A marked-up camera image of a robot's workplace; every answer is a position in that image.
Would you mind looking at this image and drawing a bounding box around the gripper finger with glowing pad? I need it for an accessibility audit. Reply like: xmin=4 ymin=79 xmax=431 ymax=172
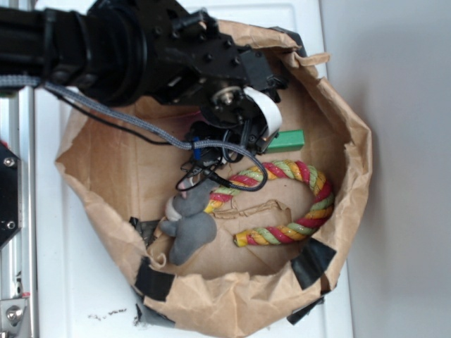
xmin=244 ymin=87 xmax=283 ymax=139

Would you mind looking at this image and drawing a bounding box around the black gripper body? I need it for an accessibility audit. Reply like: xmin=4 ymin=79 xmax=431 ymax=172
xmin=154 ymin=10 xmax=279 ymax=132

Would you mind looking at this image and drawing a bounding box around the green rectangular block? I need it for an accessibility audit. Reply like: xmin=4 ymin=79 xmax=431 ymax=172
xmin=266 ymin=130 xmax=305 ymax=154

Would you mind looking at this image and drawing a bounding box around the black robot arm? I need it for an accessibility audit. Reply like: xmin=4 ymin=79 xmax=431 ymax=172
xmin=1 ymin=1 xmax=282 ymax=139

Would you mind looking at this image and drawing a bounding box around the grey plush mouse toy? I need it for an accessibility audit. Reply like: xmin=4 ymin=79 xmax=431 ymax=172
xmin=159 ymin=179 xmax=218 ymax=265

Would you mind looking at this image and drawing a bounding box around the brown paper bag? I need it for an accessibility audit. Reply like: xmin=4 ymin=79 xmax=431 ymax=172
xmin=56 ymin=21 xmax=373 ymax=337

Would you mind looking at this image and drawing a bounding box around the grey braided cable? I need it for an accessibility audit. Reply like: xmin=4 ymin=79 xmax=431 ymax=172
xmin=0 ymin=75 xmax=268 ymax=193

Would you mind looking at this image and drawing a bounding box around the multicolour twisted rope toy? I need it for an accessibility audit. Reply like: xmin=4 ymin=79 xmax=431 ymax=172
xmin=203 ymin=160 xmax=335 ymax=248

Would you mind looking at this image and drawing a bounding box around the black cable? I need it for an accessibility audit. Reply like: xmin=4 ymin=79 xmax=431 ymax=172
xmin=52 ymin=93 xmax=268 ymax=193

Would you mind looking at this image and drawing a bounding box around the aluminium frame rail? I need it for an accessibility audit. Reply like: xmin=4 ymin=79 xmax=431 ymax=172
xmin=1 ymin=88 xmax=39 ymax=337

